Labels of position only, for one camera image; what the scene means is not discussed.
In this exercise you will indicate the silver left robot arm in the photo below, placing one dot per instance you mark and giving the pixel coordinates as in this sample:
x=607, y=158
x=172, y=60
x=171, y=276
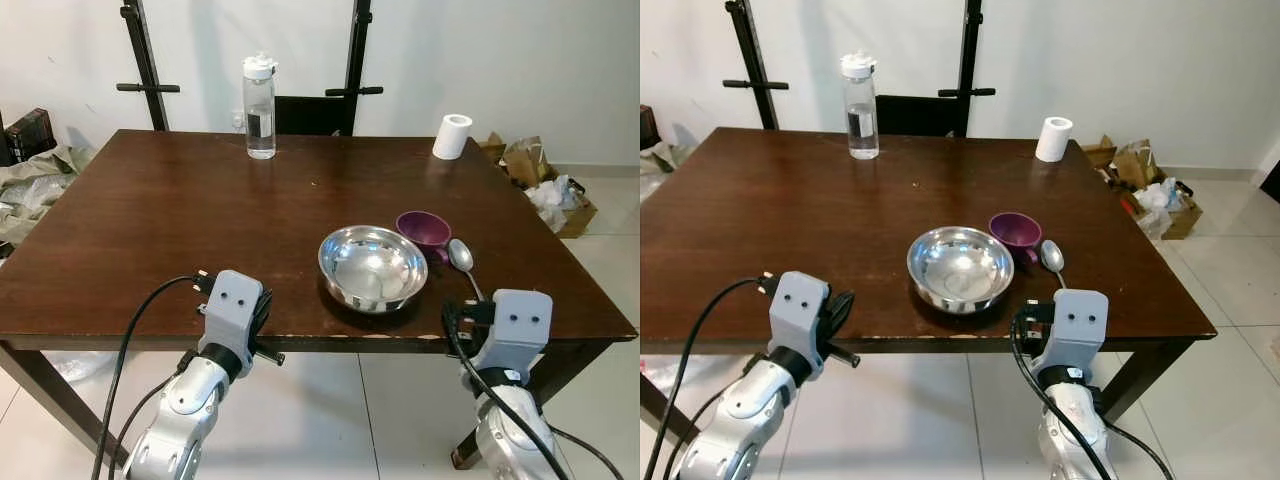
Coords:
x=745, y=415
x=180, y=410

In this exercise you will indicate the brown paper bag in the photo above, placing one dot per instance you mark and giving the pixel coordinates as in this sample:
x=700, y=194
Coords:
x=1135, y=165
x=525, y=162

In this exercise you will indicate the dark black box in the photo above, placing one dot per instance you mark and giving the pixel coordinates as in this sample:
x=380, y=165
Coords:
x=648, y=128
x=28, y=135

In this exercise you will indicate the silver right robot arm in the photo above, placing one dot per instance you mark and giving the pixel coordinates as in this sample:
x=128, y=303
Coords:
x=510, y=435
x=1075, y=435

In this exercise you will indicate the white paper roll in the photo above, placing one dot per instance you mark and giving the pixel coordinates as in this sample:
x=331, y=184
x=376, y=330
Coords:
x=452, y=137
x=1054, y=140

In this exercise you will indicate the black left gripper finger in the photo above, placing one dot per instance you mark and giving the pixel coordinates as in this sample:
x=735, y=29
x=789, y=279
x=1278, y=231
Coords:
x=263, y=312
x=842, y=315

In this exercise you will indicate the shiny steel bowl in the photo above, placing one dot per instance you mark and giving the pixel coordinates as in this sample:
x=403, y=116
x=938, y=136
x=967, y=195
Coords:
x=960, y=270
x=372, y=270

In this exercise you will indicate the dark brown wooden table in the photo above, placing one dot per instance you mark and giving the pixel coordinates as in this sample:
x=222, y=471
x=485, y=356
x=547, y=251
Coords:
x=800, y=220
x=200, y=220

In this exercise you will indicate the brown cardboard box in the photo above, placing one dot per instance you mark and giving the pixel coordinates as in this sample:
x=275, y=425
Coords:
x=1185, y=220
x=580, y=220

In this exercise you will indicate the black stand pole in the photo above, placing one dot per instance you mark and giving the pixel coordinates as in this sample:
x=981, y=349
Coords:
x=755, y=70
x=968, y=60
x=148, y=70
x=355, y=60

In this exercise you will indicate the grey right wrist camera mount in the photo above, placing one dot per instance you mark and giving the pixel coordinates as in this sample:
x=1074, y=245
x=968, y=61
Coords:
x=1078, y=330
x=520, y=330

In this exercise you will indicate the crumpled olive cloth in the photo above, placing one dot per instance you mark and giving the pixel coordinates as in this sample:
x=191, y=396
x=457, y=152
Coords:
x=655, y=165
x=35, y=190

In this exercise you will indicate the large steel spoon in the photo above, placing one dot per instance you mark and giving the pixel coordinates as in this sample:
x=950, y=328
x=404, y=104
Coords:
x=460, y=255
x=1052, y=257

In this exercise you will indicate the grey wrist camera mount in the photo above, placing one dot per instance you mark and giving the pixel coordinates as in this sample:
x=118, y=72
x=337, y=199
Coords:
x=520, y=330
x=230, y=305
x=1078, y=330
x=797, y=305

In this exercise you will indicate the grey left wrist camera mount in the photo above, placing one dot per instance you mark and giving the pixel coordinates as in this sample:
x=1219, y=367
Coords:
x=230, y=305
x=797, y=305

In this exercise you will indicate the black chair back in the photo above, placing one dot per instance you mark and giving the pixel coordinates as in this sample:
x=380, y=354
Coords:
x=915, y=116
x=305, y=115

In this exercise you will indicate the clear water bottle white cap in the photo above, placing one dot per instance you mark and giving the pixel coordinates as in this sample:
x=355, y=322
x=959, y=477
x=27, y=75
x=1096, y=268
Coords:
x=260, y=110
x=860, y=110

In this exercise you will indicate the purple plastic cup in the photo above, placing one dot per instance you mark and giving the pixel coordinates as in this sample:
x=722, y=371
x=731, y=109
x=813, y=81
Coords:
x=1015, y=232
x=425, y=230

